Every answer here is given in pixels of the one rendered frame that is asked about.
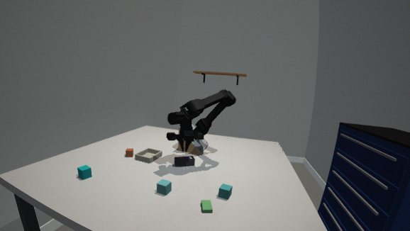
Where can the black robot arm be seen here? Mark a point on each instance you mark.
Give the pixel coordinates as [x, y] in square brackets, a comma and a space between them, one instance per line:
[195, 107]

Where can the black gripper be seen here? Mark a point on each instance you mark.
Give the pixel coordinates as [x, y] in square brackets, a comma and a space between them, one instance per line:
[179, 138]

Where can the green flat block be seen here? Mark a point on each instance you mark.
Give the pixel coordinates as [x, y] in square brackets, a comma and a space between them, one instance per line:
[206, 207]

